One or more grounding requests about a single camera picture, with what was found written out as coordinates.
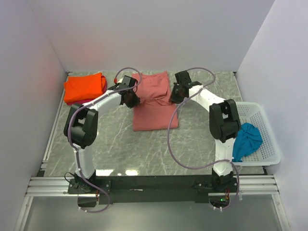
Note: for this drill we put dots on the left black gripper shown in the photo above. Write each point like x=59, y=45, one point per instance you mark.
x=135, y=100

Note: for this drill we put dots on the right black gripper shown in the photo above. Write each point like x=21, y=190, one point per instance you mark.
x=173, y=97

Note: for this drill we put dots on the salmon pink t shirt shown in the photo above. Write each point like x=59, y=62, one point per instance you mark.
x=155, y=110

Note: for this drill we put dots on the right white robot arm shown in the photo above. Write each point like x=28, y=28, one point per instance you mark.
x=224, y=122

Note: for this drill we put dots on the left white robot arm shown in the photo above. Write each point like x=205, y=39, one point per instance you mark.
x=82, y=123

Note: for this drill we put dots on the folded magenta t shirt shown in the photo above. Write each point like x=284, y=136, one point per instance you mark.
x=103, y=83

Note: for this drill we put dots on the folded orange t shirt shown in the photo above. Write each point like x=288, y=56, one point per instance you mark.
x=83, y=87

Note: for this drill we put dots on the blue t shirt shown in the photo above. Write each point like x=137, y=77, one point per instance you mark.
x=247, y=142

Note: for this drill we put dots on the black base beam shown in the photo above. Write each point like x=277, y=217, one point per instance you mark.
x=141, y=189

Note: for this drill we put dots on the white plastic basket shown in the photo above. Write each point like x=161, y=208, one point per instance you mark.
x=268, y=153

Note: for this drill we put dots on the aluminium rail frame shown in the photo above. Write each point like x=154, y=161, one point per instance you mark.
x=119, y=151

